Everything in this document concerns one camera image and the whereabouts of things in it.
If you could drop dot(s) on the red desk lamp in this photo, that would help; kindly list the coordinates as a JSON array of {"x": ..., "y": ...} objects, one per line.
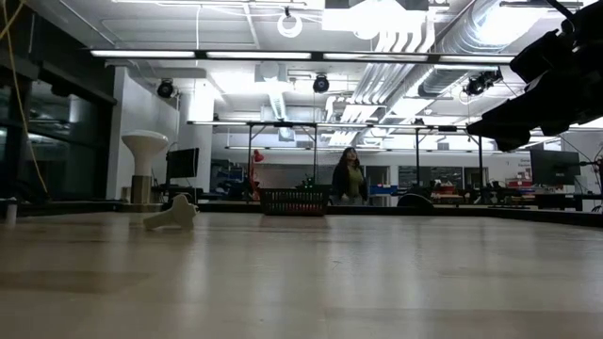
[{"x": 258, "y": 156}]

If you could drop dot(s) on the white lamp with metal base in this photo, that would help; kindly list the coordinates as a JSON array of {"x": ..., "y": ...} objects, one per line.
[{"x": 145, "y": 143}]

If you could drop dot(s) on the person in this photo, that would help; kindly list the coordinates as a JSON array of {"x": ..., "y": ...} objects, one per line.
[{"x": 349, "y": 181}]

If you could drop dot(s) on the black background workstation frame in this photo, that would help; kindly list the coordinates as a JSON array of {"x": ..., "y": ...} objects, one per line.
[
  {"x": 282, "y": 124},
  {"x": 428, "y": 128}
]

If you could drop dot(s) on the blue storage bin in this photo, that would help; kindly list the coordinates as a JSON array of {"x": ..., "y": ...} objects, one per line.
[{"x": 384, "y": 189}]

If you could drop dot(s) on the beige toy figure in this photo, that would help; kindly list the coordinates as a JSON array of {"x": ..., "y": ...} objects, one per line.
[{"x": 179, "y": 214}]

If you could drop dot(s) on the small white cylinder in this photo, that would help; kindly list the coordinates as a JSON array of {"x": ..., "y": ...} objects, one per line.
[{"x": 10, "y": 212}]

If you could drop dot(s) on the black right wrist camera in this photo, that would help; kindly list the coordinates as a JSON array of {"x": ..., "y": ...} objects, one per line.
[{"x": 542, "y": 56}]

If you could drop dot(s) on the black computer monitor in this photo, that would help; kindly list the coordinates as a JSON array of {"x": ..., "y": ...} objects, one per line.
[
  {"x": 555, "y": 167},
  {"x": 183, "y": 163}
]

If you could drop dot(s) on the black aluminium table frame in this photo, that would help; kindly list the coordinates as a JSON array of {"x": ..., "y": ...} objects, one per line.
[{"x": 575, "y": 217}]

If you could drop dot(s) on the red storage box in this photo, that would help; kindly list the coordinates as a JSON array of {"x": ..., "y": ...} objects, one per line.
[{"x": 518, "y": 182}]

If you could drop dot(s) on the black plastic basket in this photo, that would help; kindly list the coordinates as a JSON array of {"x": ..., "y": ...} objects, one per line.
[{"x": 294, "y": 201}]

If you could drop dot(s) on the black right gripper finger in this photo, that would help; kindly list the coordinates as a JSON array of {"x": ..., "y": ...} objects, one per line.
[{"x": 523, "y": 120}]

